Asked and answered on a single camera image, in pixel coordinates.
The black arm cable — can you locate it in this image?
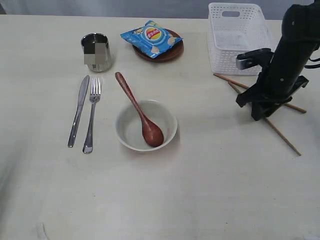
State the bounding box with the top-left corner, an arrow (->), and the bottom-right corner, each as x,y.
304,44 -> 320,70

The white patterned ceramic bowl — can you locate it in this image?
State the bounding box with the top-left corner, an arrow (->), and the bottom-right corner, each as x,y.
115,99 -> 178,153

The red-brown wooden spoon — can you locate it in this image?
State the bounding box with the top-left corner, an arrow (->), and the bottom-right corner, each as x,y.
115,72 -> 164,147

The silver fork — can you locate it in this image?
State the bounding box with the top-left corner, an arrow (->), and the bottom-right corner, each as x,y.
82,77 -> 102,154

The shiny steel cup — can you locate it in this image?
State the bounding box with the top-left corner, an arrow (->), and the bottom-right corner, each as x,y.
80,32 -> 112,73

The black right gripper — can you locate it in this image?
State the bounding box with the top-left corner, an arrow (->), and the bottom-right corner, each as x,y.
236,72 -> 309,121

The brown round plate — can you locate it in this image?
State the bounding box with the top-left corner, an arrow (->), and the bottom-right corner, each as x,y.
132,28 -> 184,63

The blue chips bag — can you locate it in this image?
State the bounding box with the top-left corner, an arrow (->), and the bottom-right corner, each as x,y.
120,20 -> 183,59

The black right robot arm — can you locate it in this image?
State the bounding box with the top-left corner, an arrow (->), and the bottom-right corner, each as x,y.
236,0 -> 320,121

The white perforated plastic basket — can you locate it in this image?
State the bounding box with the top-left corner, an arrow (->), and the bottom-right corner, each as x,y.
207,2 -> 272,76

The brown wooden chopstick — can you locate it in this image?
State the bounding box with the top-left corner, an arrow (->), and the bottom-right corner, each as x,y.
213,73 -> 307,114
227,80 -> 302,156

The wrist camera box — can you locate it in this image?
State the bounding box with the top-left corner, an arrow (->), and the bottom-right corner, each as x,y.
236,48 -> 274,70

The silver table knife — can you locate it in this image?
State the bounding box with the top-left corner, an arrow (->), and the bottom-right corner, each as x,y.
67,75 -> 90,148

